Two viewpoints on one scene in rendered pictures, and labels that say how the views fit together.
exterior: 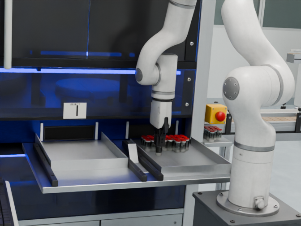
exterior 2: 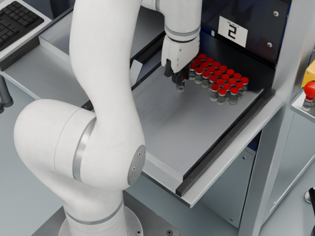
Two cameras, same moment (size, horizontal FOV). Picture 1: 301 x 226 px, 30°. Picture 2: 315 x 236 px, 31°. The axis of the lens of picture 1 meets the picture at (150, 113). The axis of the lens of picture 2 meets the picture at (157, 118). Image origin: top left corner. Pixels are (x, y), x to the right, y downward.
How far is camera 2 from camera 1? 177 cm
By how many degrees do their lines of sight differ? 62
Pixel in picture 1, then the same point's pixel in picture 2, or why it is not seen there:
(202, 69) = (299, 9)
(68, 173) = (45, 58)
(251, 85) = (18, 143)
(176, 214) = (247, 151)
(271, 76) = (59, 151)
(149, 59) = not seen: outside the picture
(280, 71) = (88, 151)
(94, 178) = (49, 82)
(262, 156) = (70, 220)
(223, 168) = (171, 171)
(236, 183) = not seen: hidden behind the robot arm
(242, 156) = not seen: hidden behind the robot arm
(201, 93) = (294, 42)
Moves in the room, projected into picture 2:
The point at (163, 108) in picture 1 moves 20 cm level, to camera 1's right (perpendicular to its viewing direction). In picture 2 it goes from (165, 47) to (212, 103)
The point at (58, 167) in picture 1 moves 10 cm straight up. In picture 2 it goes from (45, 45) to (39, 18)
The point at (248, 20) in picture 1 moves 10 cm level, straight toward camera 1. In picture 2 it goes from (77, 43) to (12, 61)
